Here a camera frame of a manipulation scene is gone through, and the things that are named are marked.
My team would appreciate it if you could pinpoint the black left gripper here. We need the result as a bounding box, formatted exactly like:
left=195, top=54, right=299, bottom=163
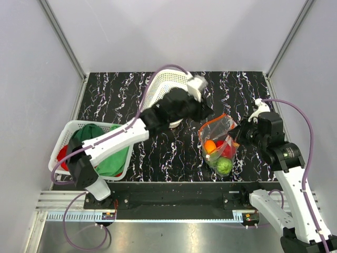
left=169, top=91, right=214, bottom=123

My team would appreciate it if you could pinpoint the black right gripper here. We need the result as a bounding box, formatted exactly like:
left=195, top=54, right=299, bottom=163
left=227, top=115, right=267, bottom=149

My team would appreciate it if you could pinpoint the clear zip top bag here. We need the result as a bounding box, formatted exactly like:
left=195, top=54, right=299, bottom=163
left=198, top=114, right=239, bottom=177

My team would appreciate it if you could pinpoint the white perforated plastic basket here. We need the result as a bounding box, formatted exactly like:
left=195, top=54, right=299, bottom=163
left=139, top=67, right=192, bottom=133

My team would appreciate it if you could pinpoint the orange fake mango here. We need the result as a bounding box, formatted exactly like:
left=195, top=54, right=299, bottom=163
left=204, top=140, right=216, bottom=154

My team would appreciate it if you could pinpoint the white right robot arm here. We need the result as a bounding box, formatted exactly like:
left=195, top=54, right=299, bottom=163
left=228, top=112, right=336, bottom=252

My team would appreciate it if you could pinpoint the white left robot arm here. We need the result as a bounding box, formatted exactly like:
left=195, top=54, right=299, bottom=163
left=65, top=88, right=213, bottom=209

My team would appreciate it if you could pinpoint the red fake pepper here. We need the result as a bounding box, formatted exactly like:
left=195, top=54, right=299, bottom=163
left=216, top=140, right=236, bottom=159

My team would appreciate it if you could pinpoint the white basket with cloths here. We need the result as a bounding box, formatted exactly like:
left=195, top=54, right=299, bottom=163
left=48, top=120, right=133, bottom=181

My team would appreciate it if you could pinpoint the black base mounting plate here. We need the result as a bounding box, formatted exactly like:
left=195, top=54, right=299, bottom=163
left=84, top=182, right=278, bottom=222

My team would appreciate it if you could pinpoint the dark green cloth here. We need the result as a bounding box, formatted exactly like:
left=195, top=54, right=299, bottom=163
left=69, top=123, right=104, bottom=143

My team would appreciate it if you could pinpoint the red cloth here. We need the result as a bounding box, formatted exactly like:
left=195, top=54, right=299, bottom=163
left=56, top=145, right=68, bottom=161

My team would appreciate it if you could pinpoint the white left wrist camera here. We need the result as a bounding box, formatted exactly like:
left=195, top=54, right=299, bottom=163
left=187, top=75, right=208, bottom=102

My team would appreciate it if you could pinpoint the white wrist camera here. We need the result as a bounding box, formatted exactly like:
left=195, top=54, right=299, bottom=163
left=248, top=99, right=270, bottom=123
left=187, top=75, right=208, bottom=102

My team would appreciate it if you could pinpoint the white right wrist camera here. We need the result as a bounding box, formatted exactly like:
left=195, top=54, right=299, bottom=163
left=248, top=99, right=270, bottom=123

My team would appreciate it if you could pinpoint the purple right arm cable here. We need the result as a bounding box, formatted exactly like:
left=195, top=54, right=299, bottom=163
left=262, top=99, right=331, bottom=253

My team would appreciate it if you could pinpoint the aluminium corner post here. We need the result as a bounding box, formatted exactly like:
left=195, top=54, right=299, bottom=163
left=265, top=0, right=316, bottom=79
left=38, top=0, right=86, bottom=80

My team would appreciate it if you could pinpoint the aluminium rail frame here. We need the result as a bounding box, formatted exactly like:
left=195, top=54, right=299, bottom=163
left=25, top=181, right=319, bottom=252

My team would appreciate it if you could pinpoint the left aluminium corner post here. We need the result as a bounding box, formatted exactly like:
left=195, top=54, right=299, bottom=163
left=38, top=0, right=86, bottom=80

